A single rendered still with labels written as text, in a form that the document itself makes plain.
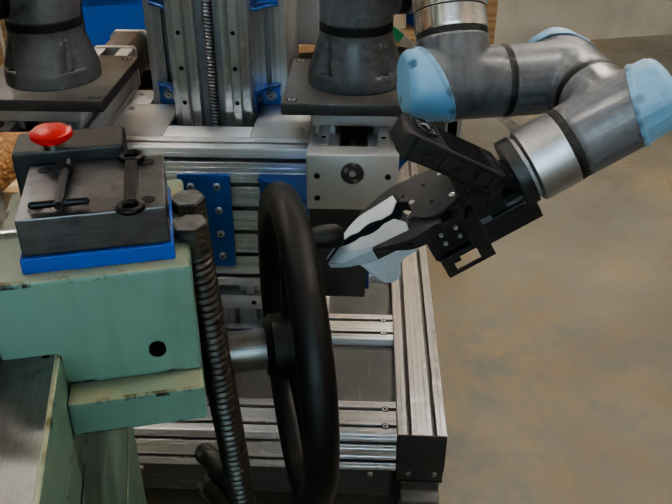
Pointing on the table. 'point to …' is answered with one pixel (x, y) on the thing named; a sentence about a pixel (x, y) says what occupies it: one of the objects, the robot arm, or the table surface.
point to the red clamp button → (50, 134)
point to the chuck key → (61, 190)
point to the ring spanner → (130, 183)
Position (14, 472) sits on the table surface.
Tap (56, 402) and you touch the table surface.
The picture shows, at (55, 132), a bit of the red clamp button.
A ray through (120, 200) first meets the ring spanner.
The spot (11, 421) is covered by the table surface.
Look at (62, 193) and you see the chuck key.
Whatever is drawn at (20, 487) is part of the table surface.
